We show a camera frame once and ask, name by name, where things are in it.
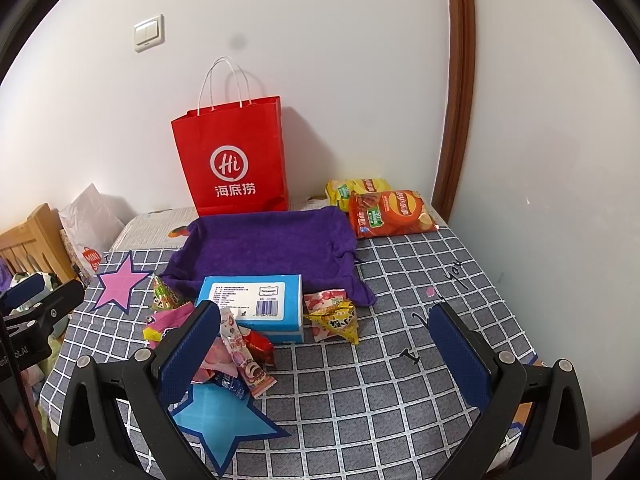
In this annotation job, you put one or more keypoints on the blue snack packet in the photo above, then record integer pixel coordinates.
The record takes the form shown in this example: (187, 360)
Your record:
(234, 385)

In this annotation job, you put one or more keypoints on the lychee candy white packet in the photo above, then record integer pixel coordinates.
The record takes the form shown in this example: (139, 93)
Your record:
(320, 300)

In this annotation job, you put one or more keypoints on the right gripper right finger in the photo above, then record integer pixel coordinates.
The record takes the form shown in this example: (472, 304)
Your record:
(554, 443)

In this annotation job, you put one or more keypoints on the checkered grey tablecloth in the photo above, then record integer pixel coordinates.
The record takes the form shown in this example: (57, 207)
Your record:
(386, 408)

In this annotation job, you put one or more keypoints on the green triangular snack packet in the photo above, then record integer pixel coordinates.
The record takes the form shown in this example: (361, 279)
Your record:
(164, 298)

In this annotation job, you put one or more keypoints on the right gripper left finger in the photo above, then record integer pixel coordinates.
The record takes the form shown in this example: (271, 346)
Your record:
(93, 442)

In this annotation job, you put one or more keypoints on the white printed cloth with oranges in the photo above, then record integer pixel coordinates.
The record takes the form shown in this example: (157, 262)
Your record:
(170, 228)

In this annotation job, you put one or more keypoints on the white plastic shopping bag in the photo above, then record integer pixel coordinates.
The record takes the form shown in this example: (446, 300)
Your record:
(91, 227)

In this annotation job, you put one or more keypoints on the purple towel tray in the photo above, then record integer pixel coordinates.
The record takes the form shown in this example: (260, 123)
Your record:
(318, 245)

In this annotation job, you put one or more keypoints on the wooden chair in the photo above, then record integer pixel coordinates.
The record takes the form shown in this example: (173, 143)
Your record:
(36, 245)

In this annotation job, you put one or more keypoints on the long pink white snack stick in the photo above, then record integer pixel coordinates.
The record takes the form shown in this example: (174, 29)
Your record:
(255, 378)

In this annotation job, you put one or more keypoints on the blue star sticker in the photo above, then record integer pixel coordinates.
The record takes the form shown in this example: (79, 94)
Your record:
(221, 421)

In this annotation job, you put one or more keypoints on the white wall light switch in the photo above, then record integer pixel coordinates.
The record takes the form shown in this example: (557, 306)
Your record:
(149, 33)

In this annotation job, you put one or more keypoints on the small red snack packet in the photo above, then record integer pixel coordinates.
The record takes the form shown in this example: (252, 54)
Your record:
(259, 346)

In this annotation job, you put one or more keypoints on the blue tissue box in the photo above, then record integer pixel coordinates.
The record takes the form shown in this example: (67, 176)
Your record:
(270, 304)

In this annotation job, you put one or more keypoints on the orange chips bag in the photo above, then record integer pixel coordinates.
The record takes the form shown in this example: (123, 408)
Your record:
(389, 213)

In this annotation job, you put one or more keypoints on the pale pink peach packet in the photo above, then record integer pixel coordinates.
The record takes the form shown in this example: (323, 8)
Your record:
(217, 360)

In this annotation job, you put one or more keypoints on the brown wooden door frame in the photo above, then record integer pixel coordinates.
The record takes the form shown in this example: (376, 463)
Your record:
(461, 80)

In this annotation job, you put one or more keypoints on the red paper shopping bag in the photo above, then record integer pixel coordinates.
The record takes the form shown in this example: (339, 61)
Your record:
(232, 155)

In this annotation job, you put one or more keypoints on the yellow triangular snack packet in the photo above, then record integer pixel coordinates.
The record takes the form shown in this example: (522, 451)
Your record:
(338, 320)

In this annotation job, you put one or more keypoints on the yellow chips bag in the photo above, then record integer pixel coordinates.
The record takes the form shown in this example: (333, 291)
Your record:
(339, 192)

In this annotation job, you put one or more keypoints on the magenta snack packet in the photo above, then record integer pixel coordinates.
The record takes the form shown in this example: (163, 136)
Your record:
(161, 324)

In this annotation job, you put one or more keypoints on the pink star sticker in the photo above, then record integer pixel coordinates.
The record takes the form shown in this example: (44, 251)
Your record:
(117, 286)

